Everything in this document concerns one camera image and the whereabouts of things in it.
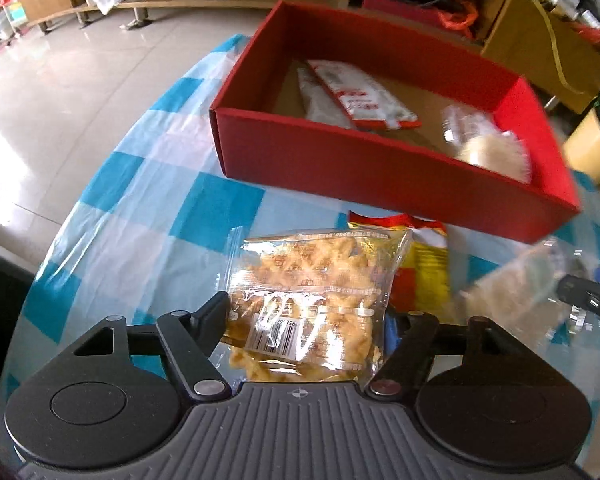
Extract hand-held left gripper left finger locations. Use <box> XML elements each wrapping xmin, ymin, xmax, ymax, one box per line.
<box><xmin>70</xmin><ymin>290</ymin><xmax>233</xmax><ymax>403</ymax></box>

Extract yellow cable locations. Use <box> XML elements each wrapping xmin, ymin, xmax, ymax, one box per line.
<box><xmin>527</xmin><ymin>0</ymin><xmax>586</xmax><ymax>96</ymax></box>

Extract red yellow snack packet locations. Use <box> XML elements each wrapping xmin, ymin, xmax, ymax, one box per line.
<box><xmin>347</xmin><ymin>210</ymin><xmax>453</xmax><ymax>313</ymax></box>

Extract yellow trash bin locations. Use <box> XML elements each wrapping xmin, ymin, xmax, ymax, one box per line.
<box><xmin>562</xmin><ymin>87</ymin><xmax>600</xmax><ymax>186</ymax></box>

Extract red white snack packet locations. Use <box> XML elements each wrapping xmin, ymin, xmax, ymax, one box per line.
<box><xmin>296</xmin><ymin>66</ymin><xmax>361</xmax><ymax>128</ymax></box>
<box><xmin>306</xmin><ymin>59</ymin><xmax>424</xmax><ymax>132</ymax></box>

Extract clear packet twisted fried snacks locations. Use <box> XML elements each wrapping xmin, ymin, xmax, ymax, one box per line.
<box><xmin>220</xmin><ymin>229</ymin><xmax>415</xmax><ymax>385</ymax></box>

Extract clear packet round cake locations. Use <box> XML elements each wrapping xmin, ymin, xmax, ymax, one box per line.
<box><xmin>441</xmin><ymin>104</ymin><xmax>534</xmax><ymax>184</ymax></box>

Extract white storage rack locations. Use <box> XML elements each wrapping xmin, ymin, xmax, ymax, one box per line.
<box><xmin>0</xmin><ymin>0</ymin><xmax>31</xmax><ymax>41</ymax></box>

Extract red cardboard box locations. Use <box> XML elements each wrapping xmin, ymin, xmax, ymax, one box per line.
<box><xmin>209</xmin><ymin>0</ymin><xmax>582</xmax><ymax>245</ymax></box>

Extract orange plastic bag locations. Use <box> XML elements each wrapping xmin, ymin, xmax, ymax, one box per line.
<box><xmin>355</xmin><ymin>0</ymin><xmax>481</xmax><ymax>41</ymax></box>

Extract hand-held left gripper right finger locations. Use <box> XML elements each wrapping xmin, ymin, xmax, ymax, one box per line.
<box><xmin>366</xmin><ymin>310</ymin><xmax>531</xmax><ymax>403</ymax></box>

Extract blue checkered tablecloth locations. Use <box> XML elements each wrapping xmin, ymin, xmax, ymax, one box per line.
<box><xmin>0</xmin><ymin>34</ymin><xmax>600</xmax><ymax>466</ymax></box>

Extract clear packet cream sandwich cake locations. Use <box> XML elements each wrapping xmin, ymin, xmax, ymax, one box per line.
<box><xmin>455</xmin><ymin>237</ymin><xmax>593</xmax><ymax>346</ymax></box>

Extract wooden tv stand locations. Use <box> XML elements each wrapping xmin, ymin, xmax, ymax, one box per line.
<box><xmin>17</xmin><ymin>0</ymin><xmax>600</xmax><ymax>116</ymax></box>

